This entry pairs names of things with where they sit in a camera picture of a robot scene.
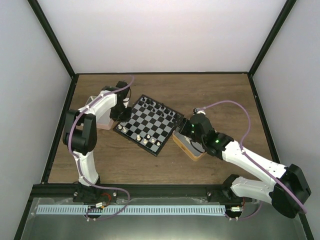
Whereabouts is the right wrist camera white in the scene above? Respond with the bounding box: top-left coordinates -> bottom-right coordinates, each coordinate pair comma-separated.
193,108 -> 206,116

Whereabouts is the black enclosure frame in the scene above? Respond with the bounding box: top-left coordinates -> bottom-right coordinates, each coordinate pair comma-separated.
12,0 -> 316,240

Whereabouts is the pink metal tin tray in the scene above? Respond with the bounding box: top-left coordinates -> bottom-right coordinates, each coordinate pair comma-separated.
96,110 -> 114,130

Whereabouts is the black mounting rail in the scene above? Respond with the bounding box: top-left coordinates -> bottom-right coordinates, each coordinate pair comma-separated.
29,183 -> 252,205

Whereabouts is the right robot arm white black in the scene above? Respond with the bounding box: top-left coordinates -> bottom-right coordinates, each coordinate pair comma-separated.
178,112 -> 311,219

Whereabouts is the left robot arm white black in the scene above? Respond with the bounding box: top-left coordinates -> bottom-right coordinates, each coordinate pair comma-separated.
62,79 -> 134,202

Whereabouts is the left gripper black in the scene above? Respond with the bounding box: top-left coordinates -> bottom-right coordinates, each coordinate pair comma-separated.
108,103 -> 132,123

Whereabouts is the light blue slotted cable duct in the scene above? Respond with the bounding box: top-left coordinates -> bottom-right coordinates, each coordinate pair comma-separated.
36,204 -> 226,216

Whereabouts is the black white chess board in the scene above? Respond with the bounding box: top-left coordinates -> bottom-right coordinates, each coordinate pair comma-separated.
113,94 -> 184,156

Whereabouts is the yellow metal tin box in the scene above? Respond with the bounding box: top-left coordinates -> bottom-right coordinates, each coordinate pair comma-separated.
172,131 -> 206,162

